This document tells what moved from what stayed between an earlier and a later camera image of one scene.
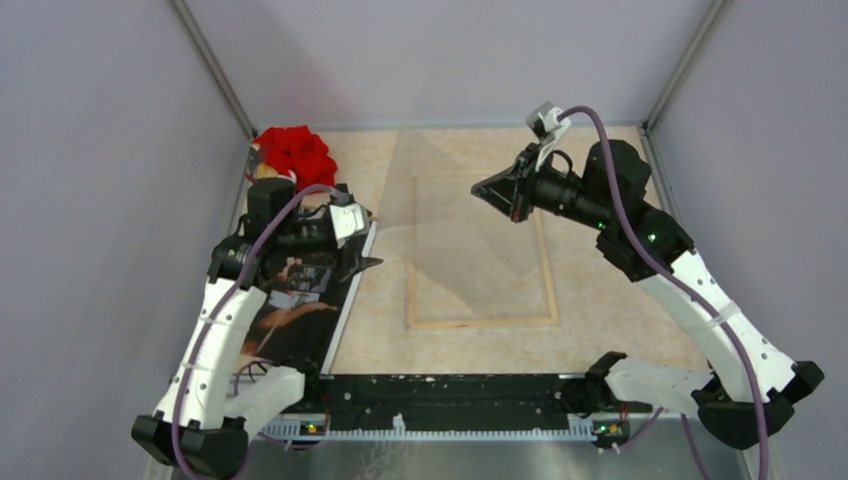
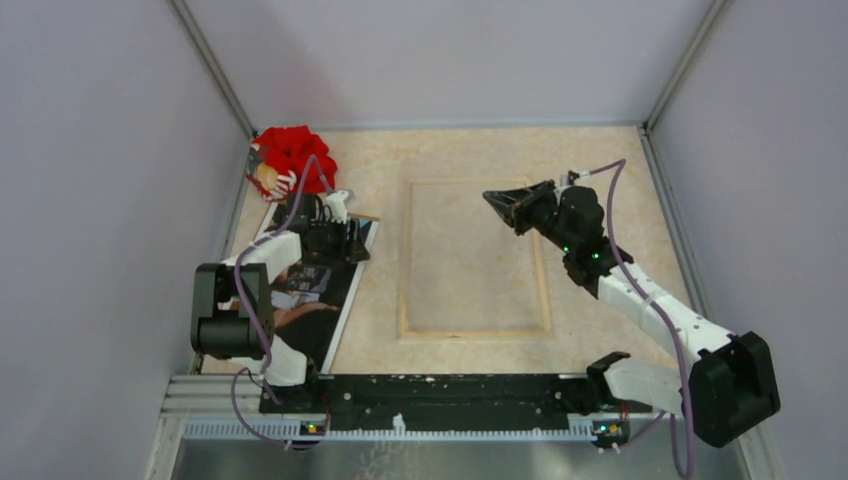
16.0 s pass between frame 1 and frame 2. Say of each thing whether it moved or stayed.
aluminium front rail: stayed
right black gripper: moved
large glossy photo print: stayed
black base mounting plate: stayed
